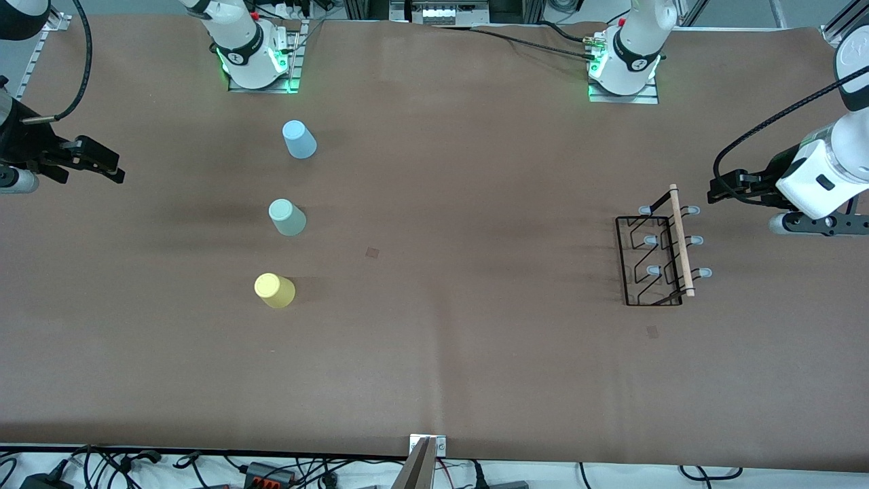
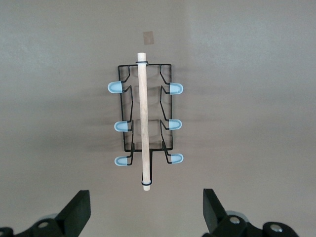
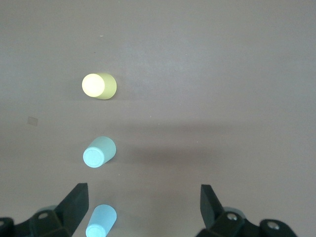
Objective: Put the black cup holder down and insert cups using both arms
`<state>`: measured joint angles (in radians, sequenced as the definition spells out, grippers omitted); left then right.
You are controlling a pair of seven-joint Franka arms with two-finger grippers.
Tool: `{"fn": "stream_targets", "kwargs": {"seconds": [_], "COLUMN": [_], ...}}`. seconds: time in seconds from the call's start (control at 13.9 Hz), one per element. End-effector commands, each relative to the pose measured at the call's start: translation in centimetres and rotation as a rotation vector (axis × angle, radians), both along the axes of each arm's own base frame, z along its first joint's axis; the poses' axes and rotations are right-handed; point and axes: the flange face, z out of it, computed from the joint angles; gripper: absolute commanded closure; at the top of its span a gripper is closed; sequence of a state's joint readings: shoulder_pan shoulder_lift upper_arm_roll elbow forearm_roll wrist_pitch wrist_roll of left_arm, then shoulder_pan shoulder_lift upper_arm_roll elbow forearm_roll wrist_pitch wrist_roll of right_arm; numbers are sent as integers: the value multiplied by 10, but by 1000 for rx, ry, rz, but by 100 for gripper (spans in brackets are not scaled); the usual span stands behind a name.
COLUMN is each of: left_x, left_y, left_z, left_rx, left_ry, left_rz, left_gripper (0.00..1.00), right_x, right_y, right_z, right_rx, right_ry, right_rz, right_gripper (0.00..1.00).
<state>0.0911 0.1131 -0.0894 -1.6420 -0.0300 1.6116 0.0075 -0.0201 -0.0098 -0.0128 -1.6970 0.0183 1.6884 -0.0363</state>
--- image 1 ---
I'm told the black wire cup holder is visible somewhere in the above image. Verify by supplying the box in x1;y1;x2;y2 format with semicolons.
615;183;713;307

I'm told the pale green plastic cup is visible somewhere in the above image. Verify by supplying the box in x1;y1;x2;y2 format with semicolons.
268;199;307;237

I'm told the yellow plastic cup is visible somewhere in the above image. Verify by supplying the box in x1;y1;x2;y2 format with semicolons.
254;273;296;309

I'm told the light blue plastic cup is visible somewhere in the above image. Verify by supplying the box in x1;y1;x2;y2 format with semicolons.
282;120;318;160

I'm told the large table cover sheet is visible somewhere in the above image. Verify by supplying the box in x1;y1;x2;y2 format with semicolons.
0;14;869;473

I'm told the black power adapter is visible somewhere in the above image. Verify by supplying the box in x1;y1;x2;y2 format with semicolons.
19;472;74;489

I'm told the white power strip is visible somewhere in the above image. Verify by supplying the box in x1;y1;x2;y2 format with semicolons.
407;0;491;26

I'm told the black orange connector block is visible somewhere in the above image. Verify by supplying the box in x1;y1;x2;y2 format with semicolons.
243;462;294;487

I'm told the grey metal bar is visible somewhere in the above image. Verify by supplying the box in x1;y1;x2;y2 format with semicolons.
390;438;439;489

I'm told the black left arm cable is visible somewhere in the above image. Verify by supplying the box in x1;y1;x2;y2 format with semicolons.
713;65;869;204

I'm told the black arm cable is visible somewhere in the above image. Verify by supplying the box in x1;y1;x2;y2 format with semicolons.
20;0;94;124
713;65;869;204

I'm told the aluminium frame rail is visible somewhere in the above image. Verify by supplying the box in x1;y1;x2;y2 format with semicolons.
14;12;72;103

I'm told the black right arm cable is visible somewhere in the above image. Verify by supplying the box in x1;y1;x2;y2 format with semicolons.
20;0;94;124

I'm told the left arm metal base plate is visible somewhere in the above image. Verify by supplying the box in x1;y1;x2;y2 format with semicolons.
587;78;661;105

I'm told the aluminium frame profile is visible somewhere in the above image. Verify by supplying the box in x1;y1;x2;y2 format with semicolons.
820;0;869;48

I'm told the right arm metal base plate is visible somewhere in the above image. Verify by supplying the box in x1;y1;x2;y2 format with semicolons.
227;19;310;94

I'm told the short black table cable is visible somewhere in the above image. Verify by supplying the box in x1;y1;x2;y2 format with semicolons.
536;19;591;45

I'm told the long black table cable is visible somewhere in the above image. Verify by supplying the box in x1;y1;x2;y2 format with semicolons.
434;24;599;62

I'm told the black looped floor cable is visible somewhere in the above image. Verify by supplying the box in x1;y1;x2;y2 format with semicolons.
679;465;744;480

